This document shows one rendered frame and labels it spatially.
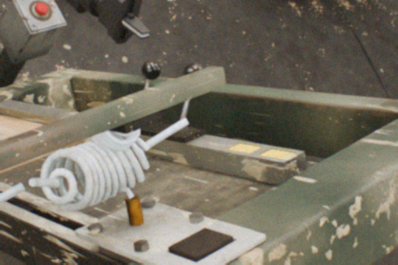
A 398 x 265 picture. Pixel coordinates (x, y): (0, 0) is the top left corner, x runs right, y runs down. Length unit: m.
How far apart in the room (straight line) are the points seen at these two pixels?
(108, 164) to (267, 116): 0.74
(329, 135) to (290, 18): 2.63
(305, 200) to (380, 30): 3.62
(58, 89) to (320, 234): 1.27
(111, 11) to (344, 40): 2.72
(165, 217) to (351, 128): 0.59
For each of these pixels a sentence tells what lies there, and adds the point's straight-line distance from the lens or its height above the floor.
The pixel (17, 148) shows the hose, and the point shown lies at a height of 1.96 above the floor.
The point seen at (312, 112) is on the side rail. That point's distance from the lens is 1.35.
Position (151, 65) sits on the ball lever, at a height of 1.45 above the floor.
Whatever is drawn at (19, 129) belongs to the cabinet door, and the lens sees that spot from 1.63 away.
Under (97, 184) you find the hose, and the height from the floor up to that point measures 1.88.
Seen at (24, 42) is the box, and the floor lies 0.88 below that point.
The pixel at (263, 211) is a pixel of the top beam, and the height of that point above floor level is 1.89.
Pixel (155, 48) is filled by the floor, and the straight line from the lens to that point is 3.34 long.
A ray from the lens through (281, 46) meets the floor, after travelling 3.78.
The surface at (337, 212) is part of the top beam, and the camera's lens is 0.78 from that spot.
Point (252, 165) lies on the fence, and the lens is 1.14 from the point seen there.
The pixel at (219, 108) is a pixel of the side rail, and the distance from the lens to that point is 1.52.
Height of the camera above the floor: 2.49
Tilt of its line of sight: 50 degrees down
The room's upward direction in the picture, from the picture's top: 43 degrees clockwise
